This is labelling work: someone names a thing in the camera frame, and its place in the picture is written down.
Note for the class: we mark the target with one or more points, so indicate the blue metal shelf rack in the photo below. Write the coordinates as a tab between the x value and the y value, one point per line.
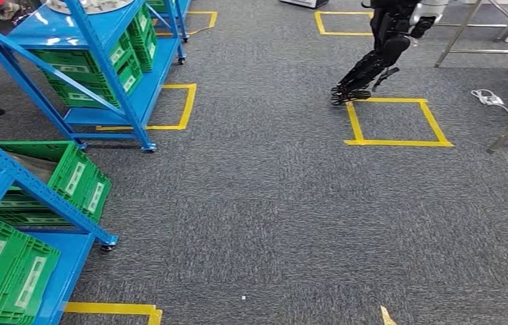
105	67
34	186

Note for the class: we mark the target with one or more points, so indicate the yellow tape square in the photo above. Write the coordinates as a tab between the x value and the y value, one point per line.
397	143
321	24

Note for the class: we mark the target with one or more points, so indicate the white box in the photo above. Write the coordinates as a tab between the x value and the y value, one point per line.
303	3

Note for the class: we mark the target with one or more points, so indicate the short yellow tape piece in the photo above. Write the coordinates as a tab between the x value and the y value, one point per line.
387	318

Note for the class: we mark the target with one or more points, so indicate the brown cardboard sheet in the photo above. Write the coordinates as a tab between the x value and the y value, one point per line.
29	168

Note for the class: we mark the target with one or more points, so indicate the silver wheel hubcap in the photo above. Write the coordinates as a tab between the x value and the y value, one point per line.
92	6

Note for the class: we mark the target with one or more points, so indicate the white power strip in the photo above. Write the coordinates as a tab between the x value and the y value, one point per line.
489	98

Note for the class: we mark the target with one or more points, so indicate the white table metal legs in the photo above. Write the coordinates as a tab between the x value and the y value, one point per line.
460	31

